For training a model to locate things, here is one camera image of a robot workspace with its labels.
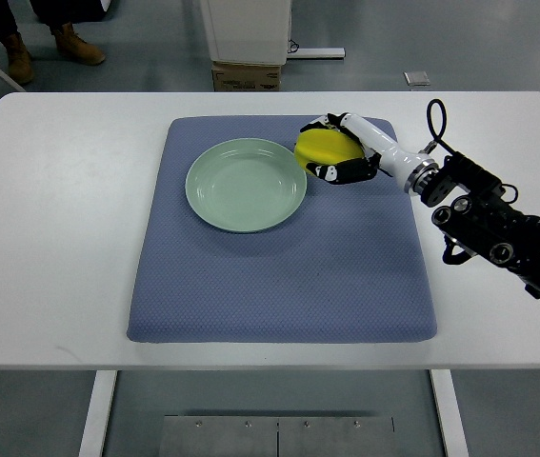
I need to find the white table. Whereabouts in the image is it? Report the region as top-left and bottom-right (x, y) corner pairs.
(0, 91), (540, 456)

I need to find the white cabinet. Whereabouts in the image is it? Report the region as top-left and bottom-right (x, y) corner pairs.
(200, 0), (291, 67)

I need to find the tan boot right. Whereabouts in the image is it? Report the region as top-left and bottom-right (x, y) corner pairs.
(51, 23), (106, 66)

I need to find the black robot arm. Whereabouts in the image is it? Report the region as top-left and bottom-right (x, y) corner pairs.
(414, 99), (540, 299)

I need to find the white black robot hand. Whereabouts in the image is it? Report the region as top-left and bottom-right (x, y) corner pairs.
(299, 112), (439, 194)

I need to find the white floor rail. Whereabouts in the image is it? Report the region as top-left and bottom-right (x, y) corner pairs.
(287, 48), (346, 60)

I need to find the light green plate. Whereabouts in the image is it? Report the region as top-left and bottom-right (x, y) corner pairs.
(185, 138), (308, 233)

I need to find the tan boot left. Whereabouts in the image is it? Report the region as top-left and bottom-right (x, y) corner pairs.
(1, 32), (34, 85)

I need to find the small grey floor plate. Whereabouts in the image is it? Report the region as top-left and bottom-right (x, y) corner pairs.
(403, 70), (430, 88)

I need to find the cardboard box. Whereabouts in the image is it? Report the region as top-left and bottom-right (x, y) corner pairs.
(211, 63), (282, 92)

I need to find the blue grey fabric mat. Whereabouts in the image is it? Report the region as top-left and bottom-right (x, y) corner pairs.
(127, 115), (437, 344)

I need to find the tan boot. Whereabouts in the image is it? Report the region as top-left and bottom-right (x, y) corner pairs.
(1, 32), (34, 85)
(51, 23), (106, 66)

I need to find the metal base plate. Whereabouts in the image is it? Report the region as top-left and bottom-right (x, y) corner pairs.
(159, 416), (398, 456)

